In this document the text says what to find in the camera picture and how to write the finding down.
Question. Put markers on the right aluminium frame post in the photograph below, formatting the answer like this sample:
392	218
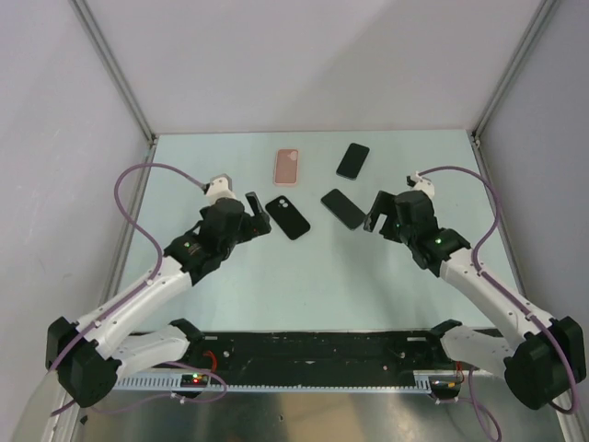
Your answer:
523	50

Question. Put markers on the aluminium frame post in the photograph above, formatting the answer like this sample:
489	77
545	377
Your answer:
107	56
523	50

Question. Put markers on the left control board with LEDs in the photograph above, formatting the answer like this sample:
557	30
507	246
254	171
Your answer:
193	379

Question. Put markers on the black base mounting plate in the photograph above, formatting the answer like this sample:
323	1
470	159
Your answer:
359	357

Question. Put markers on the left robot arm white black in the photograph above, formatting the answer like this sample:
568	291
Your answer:
91	354

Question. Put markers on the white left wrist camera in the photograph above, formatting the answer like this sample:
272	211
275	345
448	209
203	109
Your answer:
219	187

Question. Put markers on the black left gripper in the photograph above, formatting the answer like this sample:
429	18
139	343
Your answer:
256	225

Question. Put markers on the pink phone case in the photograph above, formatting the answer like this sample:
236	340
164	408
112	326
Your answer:
286	167

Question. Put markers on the black phone case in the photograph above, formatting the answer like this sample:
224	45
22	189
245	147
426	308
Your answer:
287	217

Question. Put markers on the white slotted cable duct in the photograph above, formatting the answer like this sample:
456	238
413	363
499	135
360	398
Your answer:
163	381

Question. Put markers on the right control board with wires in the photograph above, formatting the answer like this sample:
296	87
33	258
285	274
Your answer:
445	389

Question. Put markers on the dark teal smartphone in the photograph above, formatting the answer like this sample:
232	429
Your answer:
343	209

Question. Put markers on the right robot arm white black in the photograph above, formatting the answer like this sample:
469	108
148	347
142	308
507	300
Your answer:
538	356

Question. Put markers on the black smartphone far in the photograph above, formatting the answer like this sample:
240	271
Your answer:
352	161

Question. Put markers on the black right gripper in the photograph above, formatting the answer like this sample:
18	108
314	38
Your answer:
384	203

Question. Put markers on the left aluminium frame post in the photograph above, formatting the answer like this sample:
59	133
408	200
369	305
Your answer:
107	56

